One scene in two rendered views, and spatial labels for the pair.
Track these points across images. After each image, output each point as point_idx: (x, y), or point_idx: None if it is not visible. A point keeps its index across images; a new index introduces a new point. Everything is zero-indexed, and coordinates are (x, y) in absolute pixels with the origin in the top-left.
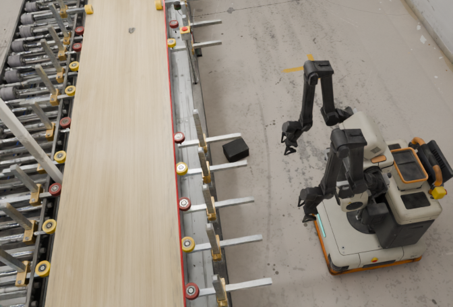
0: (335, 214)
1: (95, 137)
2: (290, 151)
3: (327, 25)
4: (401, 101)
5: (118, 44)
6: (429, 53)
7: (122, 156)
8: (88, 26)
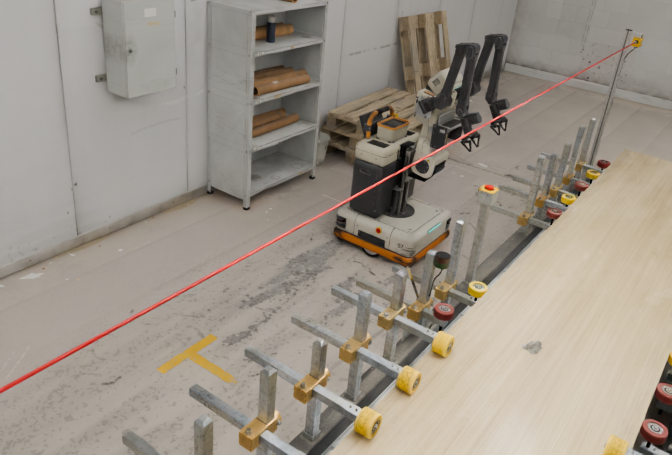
0: (417, 221)
1: (660, 257)
2: (473, 140)
3: (44, 384)
4: (193, 261)
5: (575, 339)
6: (67, 264)
7: (629, 230)
8: (628, 422)
